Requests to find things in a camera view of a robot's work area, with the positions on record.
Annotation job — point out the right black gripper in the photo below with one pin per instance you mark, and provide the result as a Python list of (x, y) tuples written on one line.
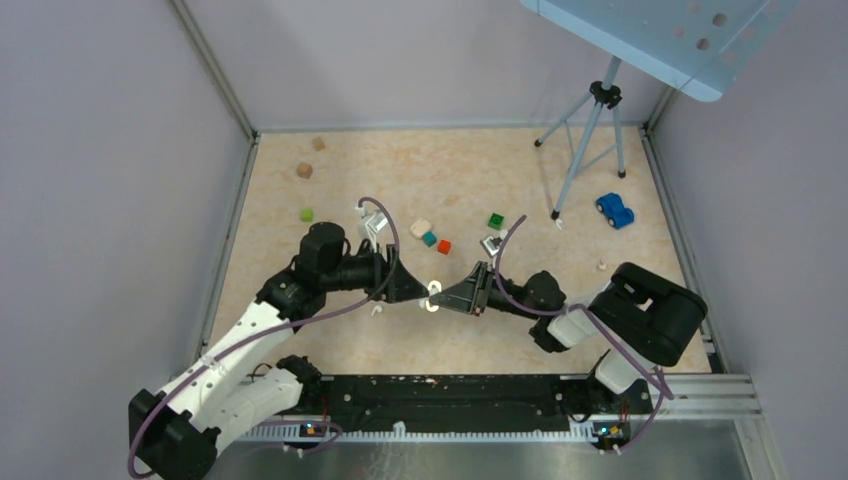
[(470, 295)]

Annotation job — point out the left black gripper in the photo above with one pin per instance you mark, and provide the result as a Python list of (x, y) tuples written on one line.
[(402, 286)]

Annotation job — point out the white earbud charging case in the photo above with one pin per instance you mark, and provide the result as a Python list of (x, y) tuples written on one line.
[(433, 287)]

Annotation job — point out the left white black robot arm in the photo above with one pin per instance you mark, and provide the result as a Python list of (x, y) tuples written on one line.
[(180, 431)]

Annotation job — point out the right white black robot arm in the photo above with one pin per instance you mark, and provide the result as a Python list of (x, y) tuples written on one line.
[(647, 319)]

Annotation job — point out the orange-red small cube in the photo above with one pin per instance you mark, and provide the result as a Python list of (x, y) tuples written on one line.
[(444, 247)]

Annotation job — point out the teal small cube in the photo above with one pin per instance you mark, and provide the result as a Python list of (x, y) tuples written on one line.
[(429, 239)]

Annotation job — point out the beige rounded block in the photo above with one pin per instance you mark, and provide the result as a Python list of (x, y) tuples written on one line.
[(420, 227)]

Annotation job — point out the dark green toy brick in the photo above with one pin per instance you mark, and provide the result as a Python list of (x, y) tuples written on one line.
[(496, 221)]

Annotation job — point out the near wooden cube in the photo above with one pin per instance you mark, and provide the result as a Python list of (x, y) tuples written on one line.
[(304, 170)]

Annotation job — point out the wooden cube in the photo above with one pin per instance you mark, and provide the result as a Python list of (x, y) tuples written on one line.
[(318, 143), (304, 170)]

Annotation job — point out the far wooden cube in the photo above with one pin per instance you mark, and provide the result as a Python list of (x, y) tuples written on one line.
[(318, 143)]

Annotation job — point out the blue toy car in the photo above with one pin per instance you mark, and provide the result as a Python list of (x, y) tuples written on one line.
[(617, 215)]

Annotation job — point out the grey tripod stand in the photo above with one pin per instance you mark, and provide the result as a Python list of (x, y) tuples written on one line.
[(604, 95)]

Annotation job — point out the light blue perforated panel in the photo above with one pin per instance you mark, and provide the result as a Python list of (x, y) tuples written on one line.
[(696, 47)]

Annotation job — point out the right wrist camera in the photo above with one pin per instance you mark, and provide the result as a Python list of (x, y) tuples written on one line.
[(491, 244)]

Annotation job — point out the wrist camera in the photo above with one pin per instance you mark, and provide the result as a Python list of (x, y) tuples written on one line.
[(370, 224), (491, 244)]

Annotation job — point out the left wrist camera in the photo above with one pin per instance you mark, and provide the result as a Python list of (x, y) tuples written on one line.
[(370, 224)]

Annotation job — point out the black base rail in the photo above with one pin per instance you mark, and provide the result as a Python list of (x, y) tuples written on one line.
[(459, 404)]

